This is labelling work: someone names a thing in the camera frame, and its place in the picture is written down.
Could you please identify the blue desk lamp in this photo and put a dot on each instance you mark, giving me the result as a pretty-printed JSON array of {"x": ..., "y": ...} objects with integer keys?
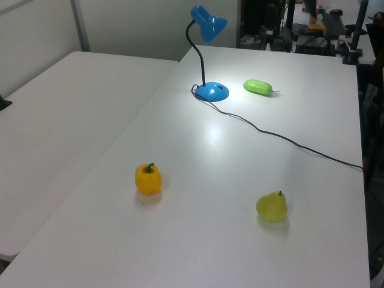
[{"x": 210, "y": 24}]

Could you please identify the yellow toy bell pepper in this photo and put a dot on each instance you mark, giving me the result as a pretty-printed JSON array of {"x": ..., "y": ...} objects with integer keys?
[{"x": 148, "y": 181}]

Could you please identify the green toy cucumber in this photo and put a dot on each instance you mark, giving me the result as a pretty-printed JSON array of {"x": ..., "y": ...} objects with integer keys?
[{"x": 257, "y": 87}]

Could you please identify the yellow-green toy pear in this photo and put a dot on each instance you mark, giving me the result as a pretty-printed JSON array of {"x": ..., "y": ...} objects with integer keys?
[{"x": 271, "y": 208}]

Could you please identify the white sneaker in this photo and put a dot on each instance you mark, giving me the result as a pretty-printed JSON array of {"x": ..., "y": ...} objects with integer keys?
[{"x": 249, "y": 39}]

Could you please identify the black equipment stand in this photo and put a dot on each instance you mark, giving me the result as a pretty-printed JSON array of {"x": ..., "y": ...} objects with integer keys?
[{"x": 277, "y": 33}]

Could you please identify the yellow object on floor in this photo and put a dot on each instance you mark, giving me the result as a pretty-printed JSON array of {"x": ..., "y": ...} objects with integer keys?
[{"x": 318, "y": 28}]

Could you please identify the black keyboard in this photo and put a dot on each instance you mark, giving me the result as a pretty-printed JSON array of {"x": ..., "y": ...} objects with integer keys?
[{"x": 334, "y": 25}]

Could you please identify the black pole with clamp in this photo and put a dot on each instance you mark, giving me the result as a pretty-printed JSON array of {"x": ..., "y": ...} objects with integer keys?
[{"x": 358, "y": 27}]

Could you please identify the dark chair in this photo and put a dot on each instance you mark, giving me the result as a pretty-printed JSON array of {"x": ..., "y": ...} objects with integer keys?
[{"x": 375, "y": 39}]

